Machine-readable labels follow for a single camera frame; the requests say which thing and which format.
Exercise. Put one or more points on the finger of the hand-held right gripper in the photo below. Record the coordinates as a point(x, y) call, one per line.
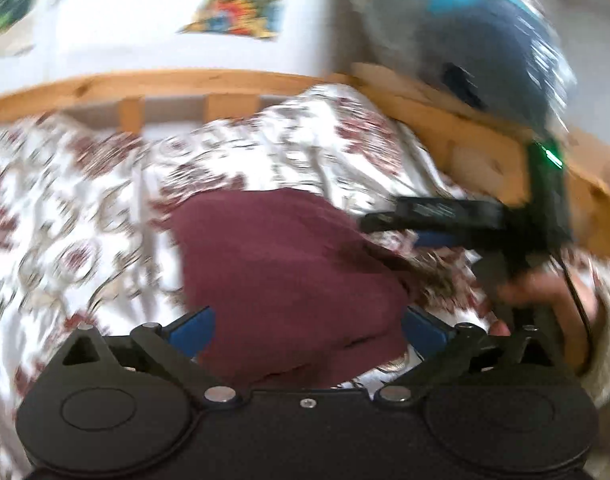
point(435, 214)
point(442, 241)

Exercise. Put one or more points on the colourful landscape poster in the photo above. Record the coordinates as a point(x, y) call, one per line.
point(235, 5)

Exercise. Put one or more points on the clear plastic bag of bedding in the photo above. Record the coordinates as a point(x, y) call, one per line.
point(460, 35)

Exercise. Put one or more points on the floral satin blanket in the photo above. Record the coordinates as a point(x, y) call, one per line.
point(85, 210)

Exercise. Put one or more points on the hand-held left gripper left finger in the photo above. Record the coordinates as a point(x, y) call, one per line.
point(192, 330)

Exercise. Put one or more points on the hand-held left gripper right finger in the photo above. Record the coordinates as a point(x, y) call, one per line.
point(425, 331)

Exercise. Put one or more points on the maroon long-sleeve shirt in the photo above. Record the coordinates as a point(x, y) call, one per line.
point(285, 280)

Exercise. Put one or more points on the wooden bed frame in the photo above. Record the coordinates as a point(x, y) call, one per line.
point(135, 85)

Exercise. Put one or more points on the person's right hand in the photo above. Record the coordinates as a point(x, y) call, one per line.
point(567, 320)

